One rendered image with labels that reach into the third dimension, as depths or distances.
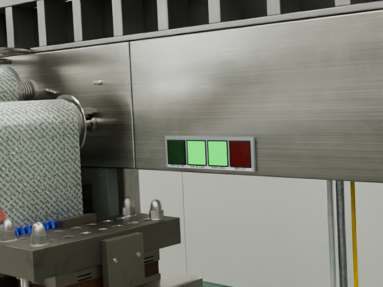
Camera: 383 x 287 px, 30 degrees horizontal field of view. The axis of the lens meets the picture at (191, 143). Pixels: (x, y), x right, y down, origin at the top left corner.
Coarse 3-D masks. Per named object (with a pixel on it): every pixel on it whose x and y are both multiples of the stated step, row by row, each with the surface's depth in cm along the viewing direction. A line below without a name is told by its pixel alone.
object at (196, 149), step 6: (192, 144) 153; (198, 144) 152; (204, 144) 151; (192, 150) 153; (198, 150) 152; (204, 150) 151; (192, 156) 154; (198, 156) 152; (204, 156) 151; (192, 162) 154; (198, 162) 152; (204, 162) 151
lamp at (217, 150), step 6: (210, 144) 150; (216, 144) 149; (222, 144) 147; (210, 150) 150; (216, 150) 149; (222, 150) 148; (210, 156) 150; (216, 156) 149; (222, 156) 148; (210, 162) 150; (216, 162) 149; (222, 162) 148
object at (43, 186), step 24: (0, 168) 152; (24, 168) 156; (48, 168) 161; (72, 168) 166; (0, 192) 152; (24, 192) 156; (48, 192) 161; (72, 192) 166; (24, 216) 156; (48, 216) 161
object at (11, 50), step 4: (0, 48) 186; (4, 48) 186; (8, 48) 187; (12, 48) 188; (16, 48) 189; (20, 48) 190; (24, 48) 191; (28, 48) 192; (0, 52) 186; (4, 52) 187; (8, 52) 188; (12, 52) 189; (16, 52) 189; (20, 52) 190; (24, 52) 191; (28, 52) 192
